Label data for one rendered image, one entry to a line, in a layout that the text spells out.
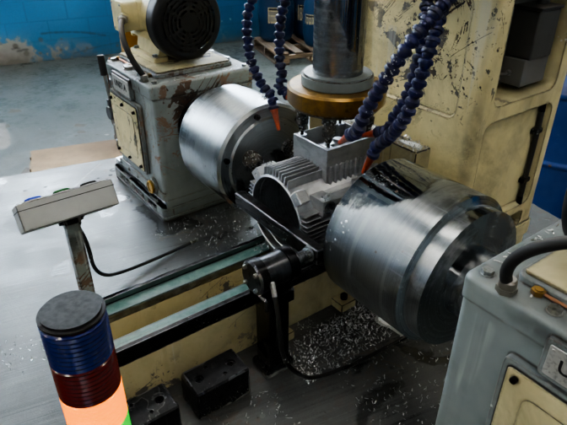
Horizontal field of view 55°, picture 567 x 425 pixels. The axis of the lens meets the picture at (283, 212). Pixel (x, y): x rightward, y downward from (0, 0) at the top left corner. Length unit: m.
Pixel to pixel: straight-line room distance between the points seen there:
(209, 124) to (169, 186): 0.29
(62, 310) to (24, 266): 0.86
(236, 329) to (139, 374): 0.19
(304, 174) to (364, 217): 0.20
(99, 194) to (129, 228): 0.40
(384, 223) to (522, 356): 0.26
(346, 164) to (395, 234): 0.27
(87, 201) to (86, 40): 5.44
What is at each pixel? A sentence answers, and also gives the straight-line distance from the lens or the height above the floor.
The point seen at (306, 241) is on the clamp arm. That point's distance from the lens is 0.93.
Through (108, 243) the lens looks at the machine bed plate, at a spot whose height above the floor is 0.80.
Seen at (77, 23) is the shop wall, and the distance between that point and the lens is 6.40.
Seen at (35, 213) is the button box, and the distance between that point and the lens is 1.03.
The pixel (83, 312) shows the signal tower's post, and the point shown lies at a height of 1.22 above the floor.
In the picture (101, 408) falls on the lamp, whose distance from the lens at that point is 0.58.
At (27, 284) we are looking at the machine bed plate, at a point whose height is 0.80.
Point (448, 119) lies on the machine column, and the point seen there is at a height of 1.17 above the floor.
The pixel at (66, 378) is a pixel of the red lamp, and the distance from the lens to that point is 0.55.
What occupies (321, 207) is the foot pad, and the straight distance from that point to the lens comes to 0.96.
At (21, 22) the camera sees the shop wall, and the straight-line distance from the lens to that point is 6.37.
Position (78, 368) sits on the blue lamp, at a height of 1.17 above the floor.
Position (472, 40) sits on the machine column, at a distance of 1.04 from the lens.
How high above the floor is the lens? 1.54
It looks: 31 degrees down
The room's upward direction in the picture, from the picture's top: straight up
